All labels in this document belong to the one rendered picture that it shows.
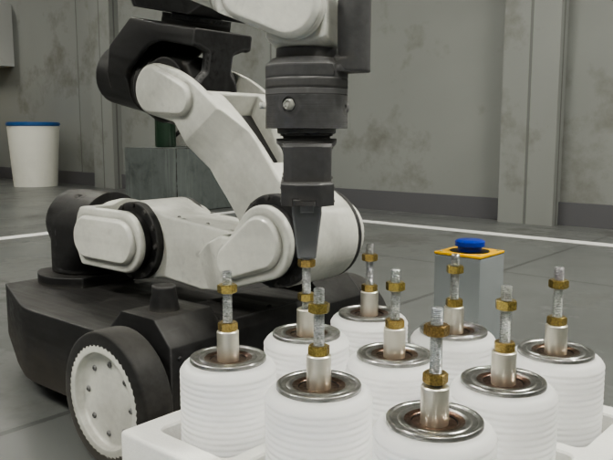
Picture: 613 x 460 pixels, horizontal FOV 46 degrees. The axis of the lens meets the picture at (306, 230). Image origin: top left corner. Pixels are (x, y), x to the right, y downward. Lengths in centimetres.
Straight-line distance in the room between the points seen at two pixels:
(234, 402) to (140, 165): 395
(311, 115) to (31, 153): 604
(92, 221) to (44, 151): 537
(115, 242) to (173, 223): 12
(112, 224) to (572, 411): 86
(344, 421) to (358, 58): 36
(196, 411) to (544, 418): 31
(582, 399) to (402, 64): 375
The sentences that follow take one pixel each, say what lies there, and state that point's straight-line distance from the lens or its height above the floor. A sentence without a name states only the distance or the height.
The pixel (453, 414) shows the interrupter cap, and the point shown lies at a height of 25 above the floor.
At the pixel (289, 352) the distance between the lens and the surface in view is 77.
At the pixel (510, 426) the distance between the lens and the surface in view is 65.
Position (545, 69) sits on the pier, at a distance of 388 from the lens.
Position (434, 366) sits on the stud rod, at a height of 30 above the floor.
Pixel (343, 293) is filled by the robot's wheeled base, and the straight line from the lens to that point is 131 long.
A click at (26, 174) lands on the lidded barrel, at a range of 675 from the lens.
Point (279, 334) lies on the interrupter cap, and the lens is 80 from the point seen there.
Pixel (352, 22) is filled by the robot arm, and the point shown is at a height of 58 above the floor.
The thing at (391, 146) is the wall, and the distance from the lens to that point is 442.
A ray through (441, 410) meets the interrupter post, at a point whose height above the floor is 26.
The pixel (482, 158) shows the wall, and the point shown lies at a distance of 412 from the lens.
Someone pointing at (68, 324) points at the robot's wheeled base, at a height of 17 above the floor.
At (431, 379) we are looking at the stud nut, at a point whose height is 29.
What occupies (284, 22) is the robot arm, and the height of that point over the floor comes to 58.
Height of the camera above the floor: 47
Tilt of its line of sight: 8 degrees down
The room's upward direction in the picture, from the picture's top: straight up
